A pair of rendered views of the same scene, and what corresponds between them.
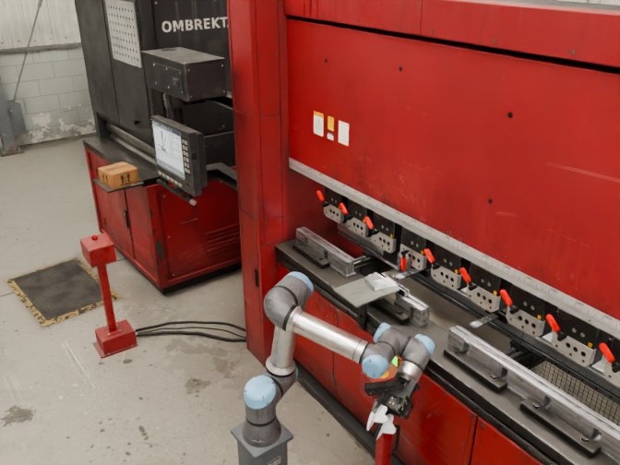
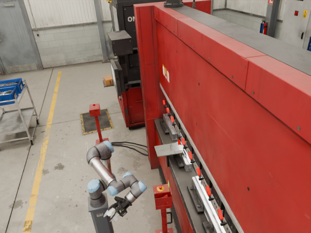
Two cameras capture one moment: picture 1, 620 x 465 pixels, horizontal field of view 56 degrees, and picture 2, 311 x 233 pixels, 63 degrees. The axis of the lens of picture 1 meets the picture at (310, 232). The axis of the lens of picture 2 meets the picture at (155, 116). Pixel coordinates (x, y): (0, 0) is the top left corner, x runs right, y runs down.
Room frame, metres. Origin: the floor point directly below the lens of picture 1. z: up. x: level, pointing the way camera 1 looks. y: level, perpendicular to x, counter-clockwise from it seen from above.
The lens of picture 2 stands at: (0.43, -1.08, 2.63)
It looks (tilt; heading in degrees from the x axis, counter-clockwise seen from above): 30 degrees down; 25
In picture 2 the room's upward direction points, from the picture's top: 4 degrees counter-clockwise
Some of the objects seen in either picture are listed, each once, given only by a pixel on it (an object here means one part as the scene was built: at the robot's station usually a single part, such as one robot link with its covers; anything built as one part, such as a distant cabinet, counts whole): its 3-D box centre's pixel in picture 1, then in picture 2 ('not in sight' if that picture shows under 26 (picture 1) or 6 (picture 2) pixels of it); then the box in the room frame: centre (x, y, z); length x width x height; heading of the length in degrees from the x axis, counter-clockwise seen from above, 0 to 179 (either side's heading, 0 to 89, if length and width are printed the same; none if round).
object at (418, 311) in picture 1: (396, 298); (183, 156); (2.44, -0.42, 0.92); 0.39 x 0.06 x 0.10; 34
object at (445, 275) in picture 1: (451, 265); (193, 148); (2.17, -0.60, 1.26); 0.15 x 0.09 x 0.17; 34
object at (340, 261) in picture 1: (324, 250); (169, 126); (2.94, -0.08, 0.92); 0.50 x 0.06 x 0.10; 34
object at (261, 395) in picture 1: (260, 398); (95, 188); (1.71, 0.18, 0.94); 0.13 x 0.12 x 0.14; 153
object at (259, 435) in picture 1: (261, 423); (96, 197); (1.71, 0.19, 0.82); 0.15 x 0.15 x 0.10
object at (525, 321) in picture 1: (531, 308); (210, 179); (1.84, -0.83, 1.26); 0.15 x 0.09 x 0.17; 34
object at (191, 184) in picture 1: (181, 153); (117, 76); (3.17, 0.73, 1.42); 0.45 x 0.12 x 0.36; 39
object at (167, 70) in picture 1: (188, 130); (122, 66); (3.26, 0.69, 1.53); 0.51 x 0.25 x 0.85; 39
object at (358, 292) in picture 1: (366, 290); (168, 149); (2.40, -0.27, 1.00); 0.26 x 0.18 x 0.01; 124
